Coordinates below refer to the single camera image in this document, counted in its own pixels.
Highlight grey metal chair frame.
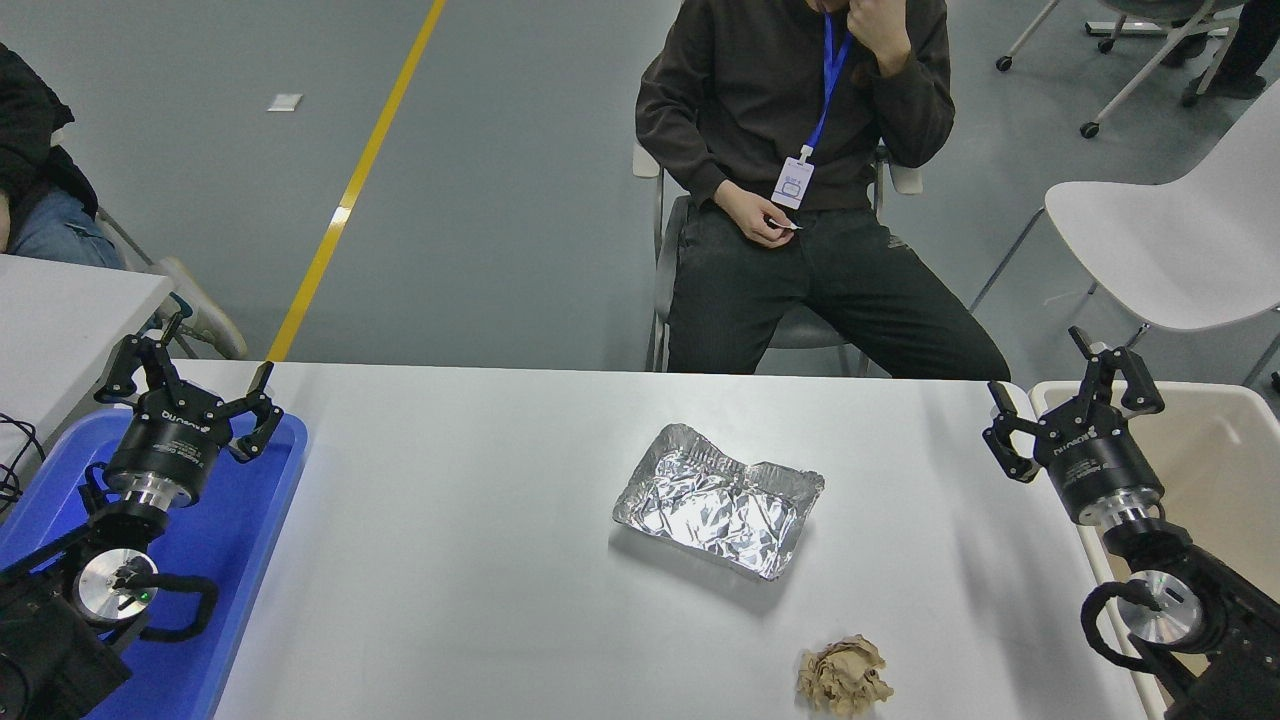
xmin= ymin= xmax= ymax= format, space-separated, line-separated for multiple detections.
xmin=93 ymin=205 xmax=201 ymax=361

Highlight blue plastic tray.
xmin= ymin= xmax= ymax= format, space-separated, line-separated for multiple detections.
xmin=0 ymin=408 xmax=309 ymax=720

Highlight seated person with lanyard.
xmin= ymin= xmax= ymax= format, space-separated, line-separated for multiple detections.
xmin=634 ymin=0 xmax=1011 ymax=381

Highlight person's left hand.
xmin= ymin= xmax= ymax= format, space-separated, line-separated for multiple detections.
xmin=845 ymin=0 xmax=913 ymax=79

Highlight white side table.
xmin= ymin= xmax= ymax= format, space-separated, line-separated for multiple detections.
xmin=0 ymin=253 xmax=173 ymax=471

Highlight foil tray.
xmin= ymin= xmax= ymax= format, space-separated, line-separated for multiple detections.
xmin=612 ymin=423 xmax=826 ymax=582

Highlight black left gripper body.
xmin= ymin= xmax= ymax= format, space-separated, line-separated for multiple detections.
xmin=105 ymin=385 xmax=233 ymax=493

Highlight tan paper ball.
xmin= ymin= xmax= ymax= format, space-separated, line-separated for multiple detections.
xmin=795 ymin=634 xmax=894 ymax=717

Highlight white base bar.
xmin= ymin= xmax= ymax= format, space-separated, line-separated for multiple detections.
xmin=1085 ymin=20 xmax=1231 ymax=39

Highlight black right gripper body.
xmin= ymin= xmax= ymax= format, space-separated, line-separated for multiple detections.
xmin=1035 ymin=405 xmax=1166 ymax=521

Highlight person in dark trousers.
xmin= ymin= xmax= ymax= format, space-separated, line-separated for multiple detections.
xmin=1180 ymin=0 xmax=1280 ymax=101

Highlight blue lanyard with badge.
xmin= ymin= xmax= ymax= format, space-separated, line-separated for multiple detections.
xmin=772 ymin=10 xmax=853 ymax=211

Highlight white shell chair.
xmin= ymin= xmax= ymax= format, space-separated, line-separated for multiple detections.
xmin=970 ymin=80 xmax=1280 ymax=393

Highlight grey chair with white armrests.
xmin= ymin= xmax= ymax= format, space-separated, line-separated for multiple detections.
xmin=632 ymin=140 xmax=926 ymax=376

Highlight person in blue jeans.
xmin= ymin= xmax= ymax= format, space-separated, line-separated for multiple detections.
xmin=0 ymin=45 xmax=247 ymax=361

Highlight person's right hand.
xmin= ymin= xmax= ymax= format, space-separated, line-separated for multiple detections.
xmin=715 ymin=180 xmax=801 ymax=248

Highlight white rolling chair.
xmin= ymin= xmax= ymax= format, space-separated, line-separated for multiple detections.
xmin=997 ymin=0 xmax=1241 ymax=141

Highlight large pale bin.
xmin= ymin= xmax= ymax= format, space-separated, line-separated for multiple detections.
xmin=1030 ymin=378 xmax=1280 ymax=720

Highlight thin black cable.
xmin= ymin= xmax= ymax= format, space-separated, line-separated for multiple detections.
xmin=0 ymin=413 xmax=47 ymax=516

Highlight yellow floor tape line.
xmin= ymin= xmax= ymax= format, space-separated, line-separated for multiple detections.
xmin=265 ymin=0 xmax=448 ymax=363

